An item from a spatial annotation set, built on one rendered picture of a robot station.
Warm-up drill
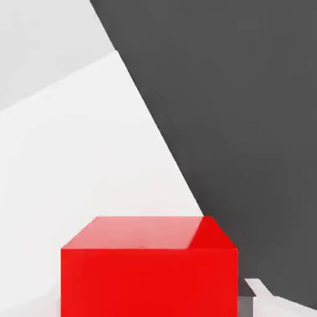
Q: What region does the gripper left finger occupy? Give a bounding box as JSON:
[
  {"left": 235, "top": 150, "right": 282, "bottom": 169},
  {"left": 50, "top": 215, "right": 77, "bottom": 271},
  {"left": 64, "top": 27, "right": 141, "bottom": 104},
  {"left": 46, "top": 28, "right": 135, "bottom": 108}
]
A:
[{"left": 0, "top": 284, "right": 62, "bottom": 317}]

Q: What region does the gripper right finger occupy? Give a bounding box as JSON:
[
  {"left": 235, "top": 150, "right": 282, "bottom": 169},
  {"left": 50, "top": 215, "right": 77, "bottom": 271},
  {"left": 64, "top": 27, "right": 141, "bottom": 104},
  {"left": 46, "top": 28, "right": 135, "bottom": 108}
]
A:
[{"left": 237, "top": 277, "right": 317, "bottom": 317}]

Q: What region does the small red cube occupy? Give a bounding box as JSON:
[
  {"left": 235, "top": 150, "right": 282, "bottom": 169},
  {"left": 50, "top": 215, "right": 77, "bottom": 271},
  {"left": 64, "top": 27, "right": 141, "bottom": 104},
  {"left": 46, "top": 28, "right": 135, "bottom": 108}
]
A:
[{"left": 60, "top": 215, "right": 239, "bottom": 317}]

